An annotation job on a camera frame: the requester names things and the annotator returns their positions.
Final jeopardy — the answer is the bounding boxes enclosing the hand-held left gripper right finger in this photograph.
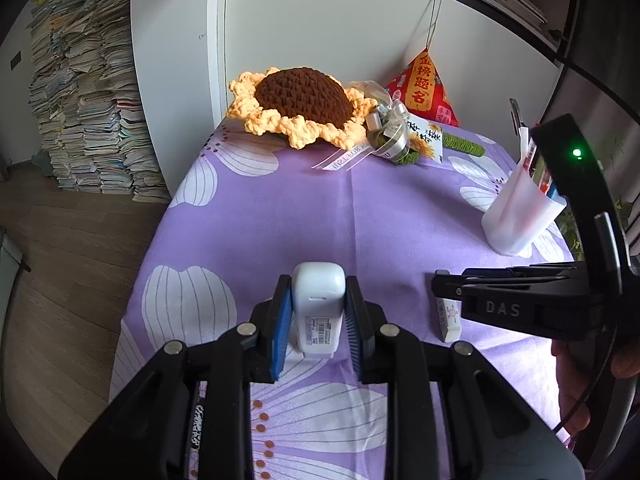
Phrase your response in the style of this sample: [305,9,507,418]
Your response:
[345,276,586,480]

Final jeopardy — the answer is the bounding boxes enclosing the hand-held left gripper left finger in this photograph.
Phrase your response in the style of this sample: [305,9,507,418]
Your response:
[57,275,293,480]

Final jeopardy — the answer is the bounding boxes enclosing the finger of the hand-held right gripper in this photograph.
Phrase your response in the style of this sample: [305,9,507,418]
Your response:
[431,262,577,307]

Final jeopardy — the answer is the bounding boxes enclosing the white correction tape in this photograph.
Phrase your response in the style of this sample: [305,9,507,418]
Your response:
[291,261,347,360]

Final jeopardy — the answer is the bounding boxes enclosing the white eraser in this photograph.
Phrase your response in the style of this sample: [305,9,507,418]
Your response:
[434,296,463,343]

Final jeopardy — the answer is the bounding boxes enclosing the white pen holder cup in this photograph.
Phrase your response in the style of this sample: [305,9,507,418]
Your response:
[481,127,568,257]

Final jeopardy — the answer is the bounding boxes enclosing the orange red pen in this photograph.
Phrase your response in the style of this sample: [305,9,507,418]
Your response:
[525,141,561,198]

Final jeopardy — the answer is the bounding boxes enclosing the person's right hand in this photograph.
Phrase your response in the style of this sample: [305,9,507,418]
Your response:
[551,337,640,448]

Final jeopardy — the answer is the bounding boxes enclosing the purple floral tablecloth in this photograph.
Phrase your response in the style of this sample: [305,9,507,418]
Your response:
[107,120,581,480]

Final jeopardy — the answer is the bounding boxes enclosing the black marker pen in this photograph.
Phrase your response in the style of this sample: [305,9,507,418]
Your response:
[185,390,206,480]

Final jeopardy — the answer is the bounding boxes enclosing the green crochet stem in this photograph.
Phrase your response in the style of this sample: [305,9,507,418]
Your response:
[441,131,487,157]

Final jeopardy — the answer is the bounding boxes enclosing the sunflower print card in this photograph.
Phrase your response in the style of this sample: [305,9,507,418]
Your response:
[405,112,446,165]

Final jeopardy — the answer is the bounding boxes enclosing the green leafy plant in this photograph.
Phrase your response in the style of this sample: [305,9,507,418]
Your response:
[557,132,640,256]

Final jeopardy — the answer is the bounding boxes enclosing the silver ribbon bow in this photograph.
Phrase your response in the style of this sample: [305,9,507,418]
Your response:
[320,80,413,171]

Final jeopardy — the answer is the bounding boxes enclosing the red pyramid bag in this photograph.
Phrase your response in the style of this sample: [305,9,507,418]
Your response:
[382,49,460,127]

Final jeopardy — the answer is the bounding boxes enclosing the crochet sunflower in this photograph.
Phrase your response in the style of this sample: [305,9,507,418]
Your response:
[227,66,378,151]

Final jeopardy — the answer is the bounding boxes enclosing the tall pile of papers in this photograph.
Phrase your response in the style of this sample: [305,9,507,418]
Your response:
[27,0,171,205]

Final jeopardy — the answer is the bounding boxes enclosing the stack of worn books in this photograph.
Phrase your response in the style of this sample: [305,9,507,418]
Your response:
[472,0,548,36]

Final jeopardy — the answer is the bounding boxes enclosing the dark glass cabinet door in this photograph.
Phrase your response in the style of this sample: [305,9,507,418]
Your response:
[540,0,640,201]

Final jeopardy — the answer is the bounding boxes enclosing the white bookshelf cabinet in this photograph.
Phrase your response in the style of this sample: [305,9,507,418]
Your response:
[131,0,576,201]

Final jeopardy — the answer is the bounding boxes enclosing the black cable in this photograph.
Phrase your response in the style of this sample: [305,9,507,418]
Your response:
[550,310,621,436]

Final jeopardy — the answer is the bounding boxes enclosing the white hanging string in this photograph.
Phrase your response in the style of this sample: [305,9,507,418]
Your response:
[422,0,443,53]

